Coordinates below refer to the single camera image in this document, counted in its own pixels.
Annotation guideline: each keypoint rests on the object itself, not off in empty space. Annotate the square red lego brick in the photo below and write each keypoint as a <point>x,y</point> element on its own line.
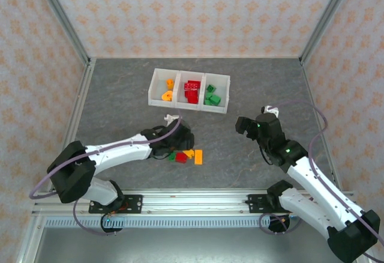
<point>181,158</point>

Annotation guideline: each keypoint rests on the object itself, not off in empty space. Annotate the long orange-yellow lego brick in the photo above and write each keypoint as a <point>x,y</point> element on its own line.
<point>198,156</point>

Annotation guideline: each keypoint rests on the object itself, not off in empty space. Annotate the long green lego brick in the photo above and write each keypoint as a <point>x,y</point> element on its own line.
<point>215,100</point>

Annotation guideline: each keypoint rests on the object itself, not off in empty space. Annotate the yellow rounded lego brick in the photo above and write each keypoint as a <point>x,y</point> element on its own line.
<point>166,96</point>

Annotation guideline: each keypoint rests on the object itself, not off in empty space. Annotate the tall green lego brick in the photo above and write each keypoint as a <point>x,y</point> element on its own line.
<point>207,102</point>

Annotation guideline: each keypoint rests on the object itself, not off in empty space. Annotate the green sloped lego brick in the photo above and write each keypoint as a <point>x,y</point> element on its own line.
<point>208,95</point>

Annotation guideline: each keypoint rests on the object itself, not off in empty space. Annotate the long red lego brick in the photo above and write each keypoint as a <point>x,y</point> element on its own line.
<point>192,86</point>

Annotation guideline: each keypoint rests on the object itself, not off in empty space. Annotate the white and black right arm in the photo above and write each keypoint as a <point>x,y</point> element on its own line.
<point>315,185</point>

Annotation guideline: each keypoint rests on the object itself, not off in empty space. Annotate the grey metal panel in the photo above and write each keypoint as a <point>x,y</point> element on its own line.
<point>180,245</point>

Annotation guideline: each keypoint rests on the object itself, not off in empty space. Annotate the aluminium side rail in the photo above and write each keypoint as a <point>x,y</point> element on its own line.
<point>80,101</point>
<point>311,95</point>

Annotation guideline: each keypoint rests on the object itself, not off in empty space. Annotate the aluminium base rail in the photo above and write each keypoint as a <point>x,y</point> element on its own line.
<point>195,203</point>

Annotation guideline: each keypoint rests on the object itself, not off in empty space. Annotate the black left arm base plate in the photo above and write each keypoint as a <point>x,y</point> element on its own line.
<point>135,204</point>

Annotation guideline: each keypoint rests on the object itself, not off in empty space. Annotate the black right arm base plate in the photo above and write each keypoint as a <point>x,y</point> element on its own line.
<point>255,204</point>

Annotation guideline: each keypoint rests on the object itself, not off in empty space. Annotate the aluminium frame post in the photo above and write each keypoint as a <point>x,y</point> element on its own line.
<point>64,19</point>
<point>325,19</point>

